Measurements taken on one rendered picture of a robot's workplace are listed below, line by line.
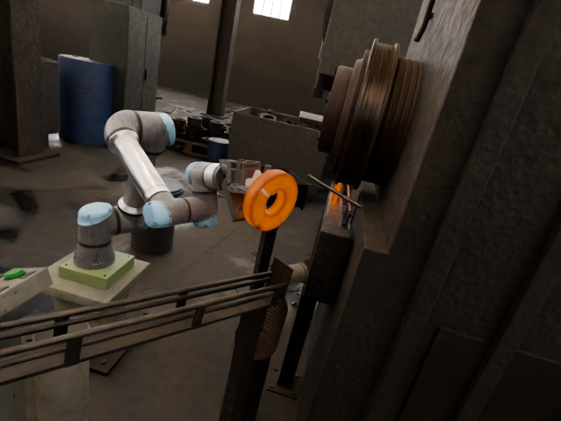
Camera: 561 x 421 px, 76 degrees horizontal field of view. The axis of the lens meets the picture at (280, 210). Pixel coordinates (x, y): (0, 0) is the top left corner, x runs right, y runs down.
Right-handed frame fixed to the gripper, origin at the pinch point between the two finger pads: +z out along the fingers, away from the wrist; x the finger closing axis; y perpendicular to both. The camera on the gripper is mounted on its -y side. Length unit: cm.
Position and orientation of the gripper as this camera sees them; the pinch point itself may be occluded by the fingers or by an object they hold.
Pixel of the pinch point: (272, 193)
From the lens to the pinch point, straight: 87.0
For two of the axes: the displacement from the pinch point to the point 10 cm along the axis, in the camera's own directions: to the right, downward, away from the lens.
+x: 7.1, -1.1, 7.0
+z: 7.1, 1.5, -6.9
